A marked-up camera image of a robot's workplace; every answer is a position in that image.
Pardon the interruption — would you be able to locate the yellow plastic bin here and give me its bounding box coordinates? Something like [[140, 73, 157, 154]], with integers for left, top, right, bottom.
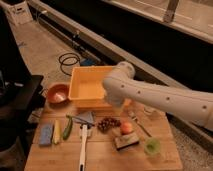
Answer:
[[68, 66, 113, 110]]

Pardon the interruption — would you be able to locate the green cucumber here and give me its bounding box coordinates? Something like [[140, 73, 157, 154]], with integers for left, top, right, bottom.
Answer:
[[62, 115, 73, 140]]

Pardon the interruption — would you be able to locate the white box with label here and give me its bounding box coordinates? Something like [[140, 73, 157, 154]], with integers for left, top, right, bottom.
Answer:
[[8, 1, 33, 26]]

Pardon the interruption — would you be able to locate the green plastic cup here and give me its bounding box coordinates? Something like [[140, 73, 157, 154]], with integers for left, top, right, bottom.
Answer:
[[144, 137, 161, 156]]

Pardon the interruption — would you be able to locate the white paper cup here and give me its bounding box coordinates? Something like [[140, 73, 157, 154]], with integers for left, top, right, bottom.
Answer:
[[144, 106, 159, 116]]

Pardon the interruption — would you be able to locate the silver fork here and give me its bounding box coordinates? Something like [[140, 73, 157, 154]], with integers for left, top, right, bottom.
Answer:
[[128, 111, 152, 137]]

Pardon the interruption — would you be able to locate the bunch of dark grapes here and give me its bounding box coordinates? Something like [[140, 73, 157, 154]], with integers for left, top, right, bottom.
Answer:
[[97, 117, 121, 133]]

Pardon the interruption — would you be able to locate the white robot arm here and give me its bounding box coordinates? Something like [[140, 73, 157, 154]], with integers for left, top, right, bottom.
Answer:
[[102, 61, 213, 131]]

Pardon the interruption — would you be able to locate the blue sponge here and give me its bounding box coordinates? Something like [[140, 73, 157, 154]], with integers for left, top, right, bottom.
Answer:
[[39, 123, 53, 146]]

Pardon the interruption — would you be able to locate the red bowl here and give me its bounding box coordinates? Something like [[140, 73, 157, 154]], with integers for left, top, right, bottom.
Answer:
[[46, 84, 69, 104]]

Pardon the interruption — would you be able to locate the yellow corn cob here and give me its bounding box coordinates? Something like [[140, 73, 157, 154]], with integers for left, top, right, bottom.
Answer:
[[53, 120, 61, 145]]

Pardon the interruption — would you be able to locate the black coiled cable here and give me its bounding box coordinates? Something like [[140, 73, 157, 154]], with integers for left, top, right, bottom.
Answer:
[[58, 52, 82, 77]]

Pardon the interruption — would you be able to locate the orange peach fruit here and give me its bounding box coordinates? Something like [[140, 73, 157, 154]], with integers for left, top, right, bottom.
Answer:
[[120, 121, 133, 135]]

